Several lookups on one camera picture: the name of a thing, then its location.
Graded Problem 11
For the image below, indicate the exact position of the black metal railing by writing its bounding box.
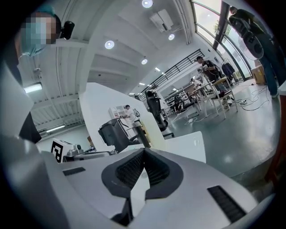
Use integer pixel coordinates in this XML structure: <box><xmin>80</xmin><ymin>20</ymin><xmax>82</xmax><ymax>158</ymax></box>
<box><xmin>133</xmin><ymin>49</ymin><xmax>206</xmax><ymax>102</ymax></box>

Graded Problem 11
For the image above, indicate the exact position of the fluorescent tube light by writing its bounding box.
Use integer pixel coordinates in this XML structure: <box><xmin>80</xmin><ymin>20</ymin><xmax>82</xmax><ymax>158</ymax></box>
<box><xmin>37</xmin><ymin>124</ymin><xmax>66</xmax><ymax>133</ymax></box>
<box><xmin>23</xmin><ymin>82</ymin><xmax>43</xmax><ymax>94</ymax></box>

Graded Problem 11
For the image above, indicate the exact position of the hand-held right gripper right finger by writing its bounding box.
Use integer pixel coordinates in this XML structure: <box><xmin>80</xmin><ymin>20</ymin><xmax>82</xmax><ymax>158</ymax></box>
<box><xmin>143</xmin><ymin>148</ymin><xmax>184</xmax><ymax>200</ymax></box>

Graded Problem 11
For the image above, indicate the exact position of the white table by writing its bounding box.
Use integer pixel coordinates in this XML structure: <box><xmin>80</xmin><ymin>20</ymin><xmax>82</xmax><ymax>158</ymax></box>
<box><xmin>192</xmin><ymin>80</ymin><xmax>217</xmax><ymax>118</ymax></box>

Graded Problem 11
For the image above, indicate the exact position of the black office chair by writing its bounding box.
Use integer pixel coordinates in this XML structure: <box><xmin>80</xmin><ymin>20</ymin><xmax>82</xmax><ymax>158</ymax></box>
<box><xmin>144</xmin><ymin>89</ymin><xmax>175</xmax><ymax>138</ymax></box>

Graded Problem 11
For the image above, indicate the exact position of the black floor cable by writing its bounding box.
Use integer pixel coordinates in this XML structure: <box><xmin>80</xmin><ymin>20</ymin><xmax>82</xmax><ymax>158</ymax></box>
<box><xmin>240</xmin><ymin>85</ymin><xmax>271</xmax><ymax>111</ymax></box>

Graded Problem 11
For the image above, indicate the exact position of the clothes rack with dark garments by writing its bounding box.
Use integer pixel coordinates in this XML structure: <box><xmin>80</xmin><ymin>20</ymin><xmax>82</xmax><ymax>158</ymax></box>
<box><xmin>220</xmin><ymin>57</ymin><xmax>236</xmax><ymax>79</ymax></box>

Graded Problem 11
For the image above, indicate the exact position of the teal face mask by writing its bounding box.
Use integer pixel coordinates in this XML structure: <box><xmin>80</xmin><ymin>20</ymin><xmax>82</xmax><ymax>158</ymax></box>
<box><xmin>18</xmin><ymin>15</ymin><xmax>56</xmax><ymax>59</ymax></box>

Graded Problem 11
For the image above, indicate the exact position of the black head-mounted camera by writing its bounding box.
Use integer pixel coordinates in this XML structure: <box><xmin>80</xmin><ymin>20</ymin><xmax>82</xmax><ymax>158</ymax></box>
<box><xmin>59</xmin><ymin>20</ymin><xmax>76</xmax><ymax>41</ymax></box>

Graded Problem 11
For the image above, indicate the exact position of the white glossy board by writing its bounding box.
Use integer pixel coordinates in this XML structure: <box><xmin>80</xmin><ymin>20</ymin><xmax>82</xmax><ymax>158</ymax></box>
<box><xmin>164</xmin><ymin>131</ymin><xmax>207</xmax><ymax>164</ymax></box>

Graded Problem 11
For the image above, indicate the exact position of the white standing fan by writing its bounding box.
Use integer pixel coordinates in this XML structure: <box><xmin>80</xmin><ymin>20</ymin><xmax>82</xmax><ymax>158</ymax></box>
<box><xmin>238</xmin><ymin>33</ymin><xmax>265</xmax><ymax>61</ymax></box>

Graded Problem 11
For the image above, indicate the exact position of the ceiling air conditioner unit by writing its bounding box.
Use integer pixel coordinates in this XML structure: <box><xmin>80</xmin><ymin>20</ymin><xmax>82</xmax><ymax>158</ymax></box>
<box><xmin>149</xmin><ymin>8</ymin><xmax>174</xmax><ymax>34</ymax></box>

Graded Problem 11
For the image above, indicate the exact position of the white cabinet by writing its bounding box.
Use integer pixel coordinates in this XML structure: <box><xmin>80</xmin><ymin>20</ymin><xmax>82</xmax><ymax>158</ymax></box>
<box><xmin>108</xmin><ymin>105</ymin><xmax>128</xmax><ymax>123</ymax></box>

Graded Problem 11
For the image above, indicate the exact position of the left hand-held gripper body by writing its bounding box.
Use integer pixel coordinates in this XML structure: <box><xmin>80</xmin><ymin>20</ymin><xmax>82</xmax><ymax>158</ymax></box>
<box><xmin>51</xmin><ymin>138</ymin><xmax>112</xmax><ymax>163</ymax></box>

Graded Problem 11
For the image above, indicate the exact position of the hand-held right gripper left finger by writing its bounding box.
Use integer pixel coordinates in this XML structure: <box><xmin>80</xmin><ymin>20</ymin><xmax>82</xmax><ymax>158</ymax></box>
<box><xmin>101</xmin><ymin>148</ymin><xmax>146</xmax><ymax>199</ymax></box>

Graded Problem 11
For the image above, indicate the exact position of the white partition wall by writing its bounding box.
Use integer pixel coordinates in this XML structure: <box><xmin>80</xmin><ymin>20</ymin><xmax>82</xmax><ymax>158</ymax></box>
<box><xmin>77</xmin><ymin>82</ymin><xmax>166</xmax><ymax>153</ymax></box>

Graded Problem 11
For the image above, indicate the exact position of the cardboard box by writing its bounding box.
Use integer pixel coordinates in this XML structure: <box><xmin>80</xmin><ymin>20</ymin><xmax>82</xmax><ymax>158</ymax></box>
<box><xmin>250</xmin><ymin>64</ymin><xmax>267</xmax><ymax>85</ymax></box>

